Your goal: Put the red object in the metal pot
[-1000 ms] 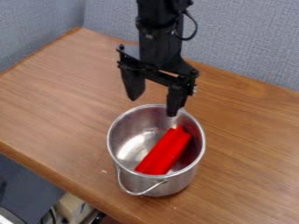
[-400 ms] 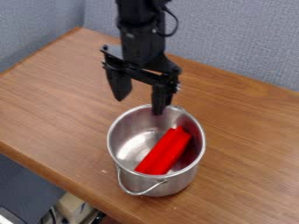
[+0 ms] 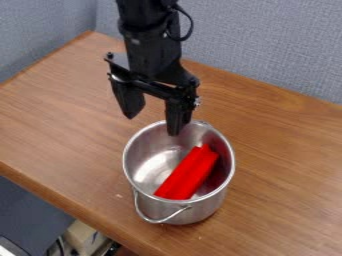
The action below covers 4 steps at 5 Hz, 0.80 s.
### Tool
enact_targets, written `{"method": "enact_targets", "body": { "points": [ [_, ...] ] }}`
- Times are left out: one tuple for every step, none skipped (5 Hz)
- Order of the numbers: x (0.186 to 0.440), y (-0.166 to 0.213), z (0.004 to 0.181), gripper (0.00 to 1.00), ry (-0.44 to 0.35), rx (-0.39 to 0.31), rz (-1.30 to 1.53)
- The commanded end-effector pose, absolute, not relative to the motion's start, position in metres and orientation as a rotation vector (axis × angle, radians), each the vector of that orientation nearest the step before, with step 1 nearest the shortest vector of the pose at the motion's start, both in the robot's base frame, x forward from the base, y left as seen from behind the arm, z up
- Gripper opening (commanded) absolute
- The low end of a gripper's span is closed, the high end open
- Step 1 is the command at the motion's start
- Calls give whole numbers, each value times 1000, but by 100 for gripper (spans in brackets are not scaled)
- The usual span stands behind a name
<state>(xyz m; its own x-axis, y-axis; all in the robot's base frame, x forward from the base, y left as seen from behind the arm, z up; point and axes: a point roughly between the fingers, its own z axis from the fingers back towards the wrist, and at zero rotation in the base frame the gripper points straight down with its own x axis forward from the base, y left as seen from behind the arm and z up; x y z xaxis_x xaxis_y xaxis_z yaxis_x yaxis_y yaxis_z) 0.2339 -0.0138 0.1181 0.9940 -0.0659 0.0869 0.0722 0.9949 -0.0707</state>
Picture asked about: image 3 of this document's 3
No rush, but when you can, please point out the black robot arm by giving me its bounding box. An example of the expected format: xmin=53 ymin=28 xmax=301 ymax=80
xmin=105 ymin=0 xmax=199 ymax=136

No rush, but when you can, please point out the red block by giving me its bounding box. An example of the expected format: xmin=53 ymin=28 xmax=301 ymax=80
xmin=153 ymin=144 xmax=219 ymax=200

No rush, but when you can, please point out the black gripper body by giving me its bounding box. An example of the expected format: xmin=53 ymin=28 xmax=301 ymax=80
xmin=104 ymin=31 xmax=199 ymax=108

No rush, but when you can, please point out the beige box under table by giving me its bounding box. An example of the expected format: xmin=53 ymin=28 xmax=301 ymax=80
xmin=44 ymin=219 xmax=121 ymax=256

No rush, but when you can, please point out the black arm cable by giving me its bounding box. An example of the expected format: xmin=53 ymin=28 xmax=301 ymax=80
xmin=165 ymin=2 xmax=195 ymax=43

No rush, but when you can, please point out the stainless steel pot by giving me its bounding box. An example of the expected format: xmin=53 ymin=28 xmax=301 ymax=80
xmin=122 ymin=120 xmax=235 ymax=225

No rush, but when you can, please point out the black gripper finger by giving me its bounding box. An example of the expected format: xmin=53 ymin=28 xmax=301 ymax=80
xmin=109 ymin=77 xmax=145 ymax=119
xmin=165 ymin=96 xmax=193 ymax=136

